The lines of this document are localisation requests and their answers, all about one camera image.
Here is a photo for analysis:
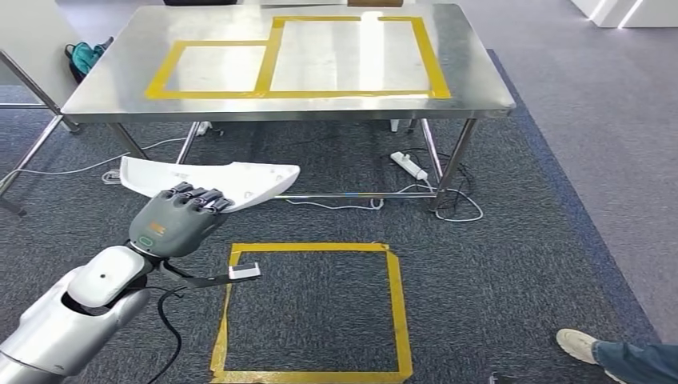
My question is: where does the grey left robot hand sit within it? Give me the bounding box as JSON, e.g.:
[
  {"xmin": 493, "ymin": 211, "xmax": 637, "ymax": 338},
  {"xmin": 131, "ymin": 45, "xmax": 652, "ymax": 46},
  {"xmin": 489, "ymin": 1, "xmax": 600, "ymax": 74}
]
[{"xmin": 128, "ymin": 182, "xmax": 236, "ymax": 260}]

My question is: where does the white plastic mirror cover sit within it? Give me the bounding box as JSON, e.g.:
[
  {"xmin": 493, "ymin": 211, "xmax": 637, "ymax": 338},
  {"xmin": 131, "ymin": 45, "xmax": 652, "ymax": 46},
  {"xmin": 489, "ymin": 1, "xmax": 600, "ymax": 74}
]
[{"xmin": 119, "ymin": 155, "xmax": 301, "ymax": 214}]

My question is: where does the stainless steel workbench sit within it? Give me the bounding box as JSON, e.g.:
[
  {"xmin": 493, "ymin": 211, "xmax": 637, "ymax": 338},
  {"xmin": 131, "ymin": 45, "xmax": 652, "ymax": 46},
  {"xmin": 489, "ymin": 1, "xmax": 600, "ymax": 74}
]
[{"xmin": 59, "ymin": 2, "xmax": 517, "ymax": 213}]

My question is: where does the teal backpack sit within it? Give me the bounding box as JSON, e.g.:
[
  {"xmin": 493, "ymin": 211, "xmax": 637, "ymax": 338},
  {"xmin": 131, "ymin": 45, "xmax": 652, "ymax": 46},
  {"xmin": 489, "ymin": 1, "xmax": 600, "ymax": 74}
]
[{"xmin": 64, "ymin": 35, "xmax": 115, "ymax": 85}]

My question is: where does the white power strip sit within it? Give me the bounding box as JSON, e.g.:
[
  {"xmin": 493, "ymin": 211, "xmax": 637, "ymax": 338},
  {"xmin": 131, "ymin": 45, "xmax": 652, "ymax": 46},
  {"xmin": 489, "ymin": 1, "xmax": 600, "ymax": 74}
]
[{"xmin": 390, "ymin": 150, "xmax": 429, "ymax": 182}]

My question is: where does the person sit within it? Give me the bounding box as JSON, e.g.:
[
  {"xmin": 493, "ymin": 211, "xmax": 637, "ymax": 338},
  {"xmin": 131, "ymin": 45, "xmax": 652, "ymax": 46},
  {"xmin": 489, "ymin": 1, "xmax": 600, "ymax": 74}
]
[{"xmin": 556, "ymin": 327, "xmax": 678, "ymax": 384}]

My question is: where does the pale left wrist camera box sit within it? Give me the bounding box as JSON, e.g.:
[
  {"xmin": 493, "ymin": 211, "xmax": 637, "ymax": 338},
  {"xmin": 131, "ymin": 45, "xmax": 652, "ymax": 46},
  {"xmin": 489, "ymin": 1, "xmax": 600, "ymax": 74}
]
[{"xmin": 228, "ymin": 262, "xmax": 262, "ymax": 281}]

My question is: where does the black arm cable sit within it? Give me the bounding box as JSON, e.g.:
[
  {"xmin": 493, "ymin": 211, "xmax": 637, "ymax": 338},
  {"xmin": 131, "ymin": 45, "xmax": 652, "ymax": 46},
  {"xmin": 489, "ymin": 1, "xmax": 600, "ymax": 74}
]
[{"xmin": 146, "ymin": 286, "xmax": 186, "ymax": 384}]

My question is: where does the white floor cable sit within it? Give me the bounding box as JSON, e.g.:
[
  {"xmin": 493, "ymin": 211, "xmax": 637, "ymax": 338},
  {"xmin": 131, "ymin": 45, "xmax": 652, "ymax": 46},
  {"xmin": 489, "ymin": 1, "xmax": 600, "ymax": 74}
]
[
  {"xmin": 0, "ymin": 136, "xmax": 187, "ymax": 185},
  {"xmin": 285, "ymin": 182, "xmax": 485, "ymax": 224}
]

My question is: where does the black power cable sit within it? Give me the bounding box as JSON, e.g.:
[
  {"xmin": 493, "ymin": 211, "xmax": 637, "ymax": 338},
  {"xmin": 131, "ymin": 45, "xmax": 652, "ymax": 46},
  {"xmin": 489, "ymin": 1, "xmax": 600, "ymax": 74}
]
[{"xmin": 384, "ymin": 147, "xmax": 475, "ymax": 213}]

